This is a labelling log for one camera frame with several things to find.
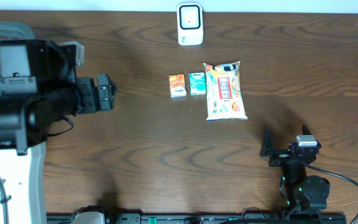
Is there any small orange tissue pack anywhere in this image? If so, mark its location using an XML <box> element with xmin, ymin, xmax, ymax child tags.
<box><xmin>169</xmin><ymin>74</ymin><xmax>187</xmax><ymax>98</ymax></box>

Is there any small teal tissue pack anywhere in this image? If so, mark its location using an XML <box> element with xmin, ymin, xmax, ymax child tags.
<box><xmin>189</xmin><ymin>72</ymin><xmax>206</xmax><ymax>95</ymax></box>

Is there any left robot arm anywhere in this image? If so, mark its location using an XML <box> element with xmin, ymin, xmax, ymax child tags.
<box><xmin>0</xmin><ymin>39</ymin><xmax>117</xmax><ymax>223</ymax></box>

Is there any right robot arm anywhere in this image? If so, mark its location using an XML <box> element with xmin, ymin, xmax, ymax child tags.
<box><xmin>259</xmin><ymin>125</ymin><xmax>330</xmax><ymax>220</ymax></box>

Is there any white barcode scanner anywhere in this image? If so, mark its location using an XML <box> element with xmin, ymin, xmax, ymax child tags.
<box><xmin>177</xmin><ymin>2</ymin><xmax>204</xmax><ymax>46</ymax></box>

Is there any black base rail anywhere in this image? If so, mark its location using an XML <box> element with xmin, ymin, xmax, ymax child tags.
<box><xmin>47</xmin><ymin>212</ymin><xmax>348</xmax><ymax>224</ymax></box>

